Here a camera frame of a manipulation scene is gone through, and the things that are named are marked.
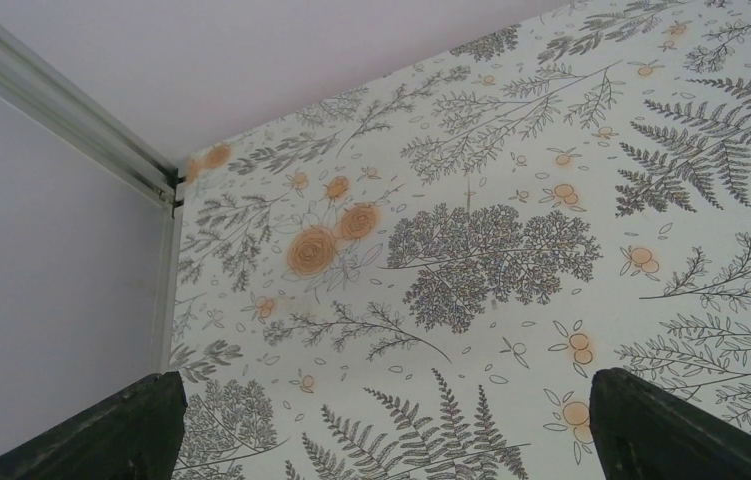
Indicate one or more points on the floral patterned table mat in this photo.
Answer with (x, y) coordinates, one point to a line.
(418, 278)

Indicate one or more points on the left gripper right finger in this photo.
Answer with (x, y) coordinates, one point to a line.
(643, 432)

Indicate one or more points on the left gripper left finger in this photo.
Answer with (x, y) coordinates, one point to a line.
(136, 433)

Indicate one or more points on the aluminium corner post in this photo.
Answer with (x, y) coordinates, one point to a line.
(38, 90)

